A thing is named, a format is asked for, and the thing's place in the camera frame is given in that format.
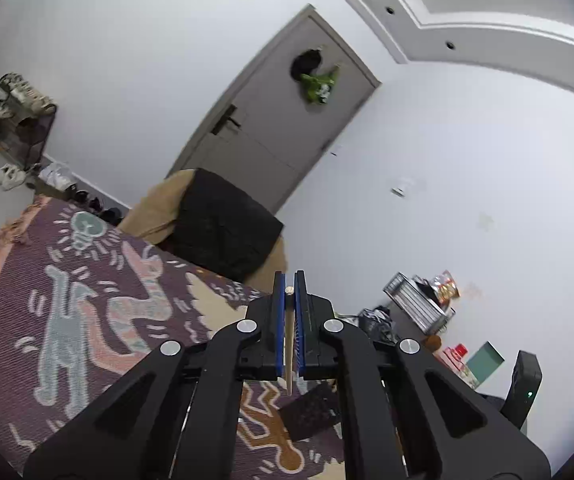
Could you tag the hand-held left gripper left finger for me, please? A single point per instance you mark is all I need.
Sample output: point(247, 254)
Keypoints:
point(279, 327)

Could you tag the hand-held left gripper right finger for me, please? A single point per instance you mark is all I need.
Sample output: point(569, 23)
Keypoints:
point(301, 332)

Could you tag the single slender wooden chopstick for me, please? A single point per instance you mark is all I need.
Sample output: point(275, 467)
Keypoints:
point(290, 330)

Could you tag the black perforated utensil holder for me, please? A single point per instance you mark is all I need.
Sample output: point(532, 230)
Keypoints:
point(312, 410)

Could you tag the snack packet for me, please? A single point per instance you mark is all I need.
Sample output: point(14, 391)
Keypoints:
point(444, 285)

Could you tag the small red box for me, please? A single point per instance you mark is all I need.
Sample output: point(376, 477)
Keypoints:
point(454, 354)

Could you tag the grey door with lock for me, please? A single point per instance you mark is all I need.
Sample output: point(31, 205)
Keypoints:
point(277, 125)

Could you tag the black shoes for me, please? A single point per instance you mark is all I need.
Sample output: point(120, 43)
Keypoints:
point(99, 207)

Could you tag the black box device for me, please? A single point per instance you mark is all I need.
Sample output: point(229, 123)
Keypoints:
point(524, 380)

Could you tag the green plush toy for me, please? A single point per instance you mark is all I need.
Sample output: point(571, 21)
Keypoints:
point(322, 86)

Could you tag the black hat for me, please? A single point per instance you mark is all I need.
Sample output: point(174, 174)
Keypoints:
point(307, 62)

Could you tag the printed purple blanket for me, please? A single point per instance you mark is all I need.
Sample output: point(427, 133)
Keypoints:
point(17, 280)

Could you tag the white plastic bag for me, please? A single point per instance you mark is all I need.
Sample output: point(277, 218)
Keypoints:
point(57, 175)

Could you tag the white sneakers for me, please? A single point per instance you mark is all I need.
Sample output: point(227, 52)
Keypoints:
point(9, 176)

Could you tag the black shoe rack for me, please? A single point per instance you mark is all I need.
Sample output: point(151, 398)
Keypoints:
point(32, 132)

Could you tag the row of pale shoes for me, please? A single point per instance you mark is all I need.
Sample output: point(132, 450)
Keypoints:
point(22, 92)

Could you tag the white light switch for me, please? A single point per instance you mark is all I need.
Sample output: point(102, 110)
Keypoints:
point(402, 187)

